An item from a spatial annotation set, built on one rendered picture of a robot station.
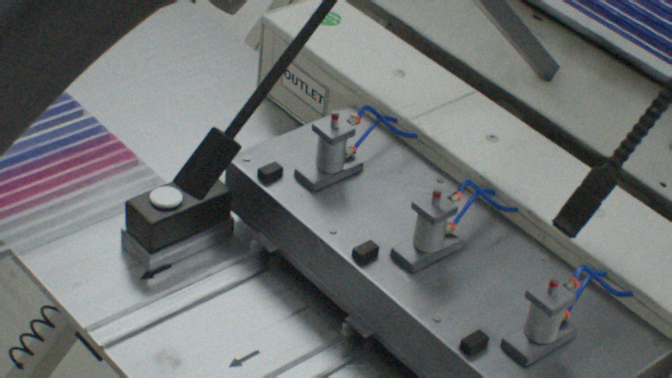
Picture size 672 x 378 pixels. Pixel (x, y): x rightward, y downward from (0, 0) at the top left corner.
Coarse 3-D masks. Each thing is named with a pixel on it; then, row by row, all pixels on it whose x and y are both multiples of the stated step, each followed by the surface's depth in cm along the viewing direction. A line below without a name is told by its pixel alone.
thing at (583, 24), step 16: (528, 0) 106; (544, 0) 102; (560, 0) 102; (560, 16) 103; (576, 16) 101; (576, 32) 104; (592, 32) 100; (608, 32) 99; (608, 48) 101; (624, 48) 98; (640, 48) 97; (640, 64) 98; (656, 64) 96; (656, 80) 100
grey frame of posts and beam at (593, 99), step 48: (192, 0) 133; (384, 0) 114; (432, 0) 112; (432, 48) 116; (480, 48) 108; (576, 48) 104; (528, 96) 104; (576, 96) 102; (624, 96) 100; (576, 144) 106
